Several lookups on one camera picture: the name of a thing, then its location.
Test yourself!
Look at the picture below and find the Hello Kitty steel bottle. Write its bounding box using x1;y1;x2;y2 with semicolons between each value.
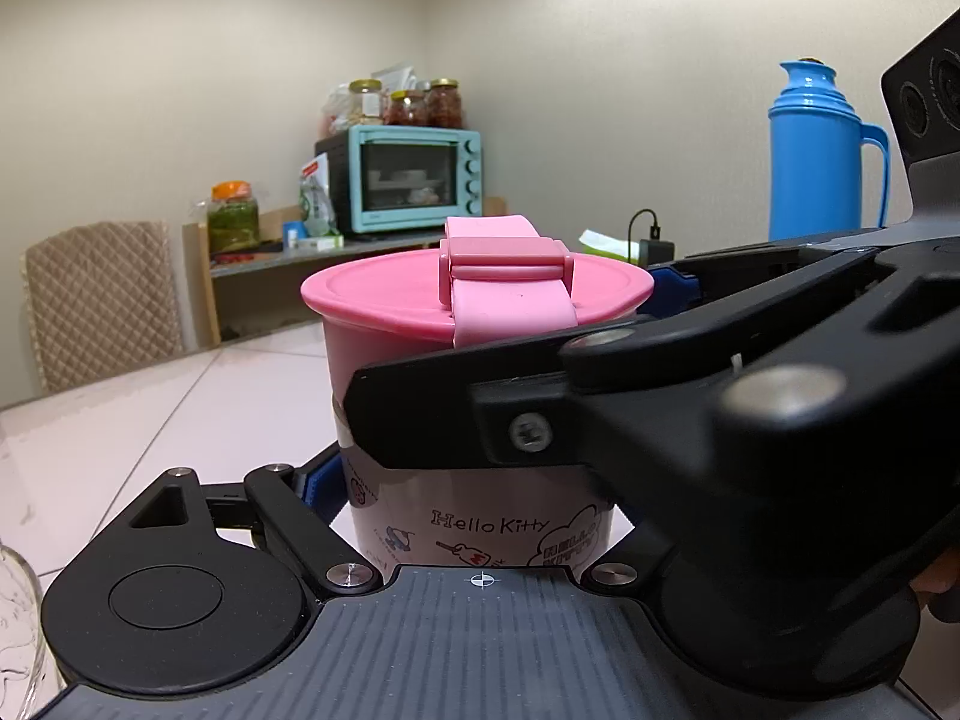
332;385;630;575

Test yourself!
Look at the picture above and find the pink bottle cap with strap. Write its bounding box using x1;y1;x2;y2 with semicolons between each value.
301;215;654;400

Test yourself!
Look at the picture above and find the right hand in black sleeve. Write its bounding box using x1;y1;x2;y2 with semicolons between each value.
910;553;960;608

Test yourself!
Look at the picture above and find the green tissue box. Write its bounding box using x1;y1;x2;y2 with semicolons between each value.
579;229;640;265

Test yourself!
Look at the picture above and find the blue thermos jug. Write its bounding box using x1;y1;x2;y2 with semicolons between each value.
768;59;892;241

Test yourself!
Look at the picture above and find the teal toaster oven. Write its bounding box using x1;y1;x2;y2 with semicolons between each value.
314;125;483;238

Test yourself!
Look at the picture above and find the snack bag white green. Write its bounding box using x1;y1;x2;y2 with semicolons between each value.
299;154;337;238

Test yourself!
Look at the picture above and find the wooden side shelf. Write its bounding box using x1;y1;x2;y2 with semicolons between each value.
182;195;511;352

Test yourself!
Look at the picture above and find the red preserve jar right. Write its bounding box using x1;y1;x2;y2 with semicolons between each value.
427;78;464;128

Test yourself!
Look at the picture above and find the red preserve jar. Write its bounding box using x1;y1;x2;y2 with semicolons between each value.
384;89;430;127
427;78;464;128

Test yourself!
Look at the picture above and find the red preserve jar left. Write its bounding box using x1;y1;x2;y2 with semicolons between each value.
384;89;430;127

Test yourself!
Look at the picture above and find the clear glass cup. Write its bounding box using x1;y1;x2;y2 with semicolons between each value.
0;544;64;720

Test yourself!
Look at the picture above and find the glass jar gold lid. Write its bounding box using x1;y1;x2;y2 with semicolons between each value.
347;78;384;127

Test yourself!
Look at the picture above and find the green jar orange lid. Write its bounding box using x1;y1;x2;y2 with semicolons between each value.
206;181;260;255

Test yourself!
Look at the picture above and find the beige quilted chair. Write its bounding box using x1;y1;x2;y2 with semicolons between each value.
21;221;184;394

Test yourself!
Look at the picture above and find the black charger with cable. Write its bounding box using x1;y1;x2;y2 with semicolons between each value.
625;208;675;266

